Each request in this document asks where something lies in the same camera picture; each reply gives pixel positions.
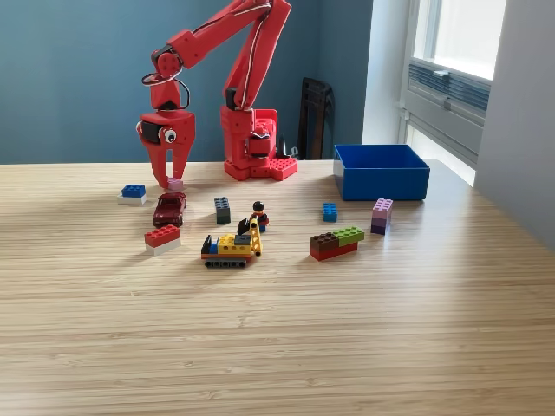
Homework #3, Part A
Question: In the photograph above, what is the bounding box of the pink and purple brick stack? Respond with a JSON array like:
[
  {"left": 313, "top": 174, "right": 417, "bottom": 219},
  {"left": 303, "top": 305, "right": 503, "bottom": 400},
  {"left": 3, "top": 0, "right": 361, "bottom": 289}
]
[{"left": 370, "top": 198, "right": 395, "bottom": 237}]

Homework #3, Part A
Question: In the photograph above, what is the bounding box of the blue plastic bin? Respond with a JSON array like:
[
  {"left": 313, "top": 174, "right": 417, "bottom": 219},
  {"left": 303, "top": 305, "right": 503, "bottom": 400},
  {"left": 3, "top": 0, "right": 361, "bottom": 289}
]
[{"left": 332, "top": 143, "right": 431, "bottom": 202}]

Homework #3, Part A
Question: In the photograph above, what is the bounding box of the white window frame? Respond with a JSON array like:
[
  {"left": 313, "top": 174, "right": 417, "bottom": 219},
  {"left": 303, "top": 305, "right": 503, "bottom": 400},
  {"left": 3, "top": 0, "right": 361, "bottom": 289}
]
[{"left": 407, "top": 0, "right": 507, "bottom": 81}]

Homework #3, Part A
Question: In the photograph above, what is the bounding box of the brown green red brick stack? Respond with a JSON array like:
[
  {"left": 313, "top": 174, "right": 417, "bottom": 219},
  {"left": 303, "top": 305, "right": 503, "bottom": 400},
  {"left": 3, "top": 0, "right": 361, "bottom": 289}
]
[{"left": 310, "top": 225, "right": 366, "bottom": 263}]

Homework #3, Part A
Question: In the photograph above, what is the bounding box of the dark grey brick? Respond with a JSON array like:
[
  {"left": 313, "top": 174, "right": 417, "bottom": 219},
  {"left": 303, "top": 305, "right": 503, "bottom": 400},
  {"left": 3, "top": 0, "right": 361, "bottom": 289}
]
[{"left": 213, "top": 196, "right": 232, "bottom": 225}]

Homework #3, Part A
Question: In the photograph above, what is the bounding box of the dark red toy car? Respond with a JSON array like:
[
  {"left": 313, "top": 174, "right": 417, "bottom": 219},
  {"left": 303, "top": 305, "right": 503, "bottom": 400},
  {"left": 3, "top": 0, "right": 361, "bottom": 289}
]
[{"left": 152, "top": 192, "right": 188, "bottom": 229}]

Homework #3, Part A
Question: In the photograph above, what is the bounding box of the black chair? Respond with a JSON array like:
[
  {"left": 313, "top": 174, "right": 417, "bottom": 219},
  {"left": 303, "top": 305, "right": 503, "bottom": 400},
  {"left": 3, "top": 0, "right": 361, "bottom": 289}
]
[{"left": 297, "top": 76, "right": 337, "bottom": 160}]

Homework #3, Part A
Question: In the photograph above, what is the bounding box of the black clamp behind base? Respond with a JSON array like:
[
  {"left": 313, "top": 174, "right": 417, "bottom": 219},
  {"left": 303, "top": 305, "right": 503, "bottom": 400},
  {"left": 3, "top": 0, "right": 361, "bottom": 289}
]
[{"left": 276, "top": 134, "right": 301, "bottom": 160}]

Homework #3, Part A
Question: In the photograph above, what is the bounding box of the small yellow toy digger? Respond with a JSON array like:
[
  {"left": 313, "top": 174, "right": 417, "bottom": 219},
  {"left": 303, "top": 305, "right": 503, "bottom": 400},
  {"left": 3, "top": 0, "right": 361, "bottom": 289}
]
[{"left": 200, "top": 218, "right": 264, "bottom": 270}]

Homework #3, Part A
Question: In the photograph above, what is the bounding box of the toy figure with red shirt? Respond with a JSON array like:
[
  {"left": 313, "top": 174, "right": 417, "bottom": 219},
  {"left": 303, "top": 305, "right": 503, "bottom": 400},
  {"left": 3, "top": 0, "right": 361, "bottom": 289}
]
[{"left": 248, "top": 200, "right": 271, "bottom": 234}]

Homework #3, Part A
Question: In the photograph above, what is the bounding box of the grey window vent unit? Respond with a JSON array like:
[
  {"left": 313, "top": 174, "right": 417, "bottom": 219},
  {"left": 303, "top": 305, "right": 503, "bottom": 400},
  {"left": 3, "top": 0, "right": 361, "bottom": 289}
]
[{"left": 405, "top": 60, "right": 492, "bottom": 164}]

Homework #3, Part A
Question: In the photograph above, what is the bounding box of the red on white brick stack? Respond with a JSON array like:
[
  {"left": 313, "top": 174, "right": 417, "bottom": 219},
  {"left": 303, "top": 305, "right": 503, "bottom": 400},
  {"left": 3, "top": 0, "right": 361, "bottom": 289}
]
[{"left": 144, "top": 224, "right": 182, "bottom": 255}]

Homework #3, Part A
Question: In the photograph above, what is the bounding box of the blue on white brick stack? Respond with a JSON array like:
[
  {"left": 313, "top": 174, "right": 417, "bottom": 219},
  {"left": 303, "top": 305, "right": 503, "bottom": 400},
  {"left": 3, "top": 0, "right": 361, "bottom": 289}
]
[{"left": 116, "top": 184, "right": 148, "bottom": 206}]

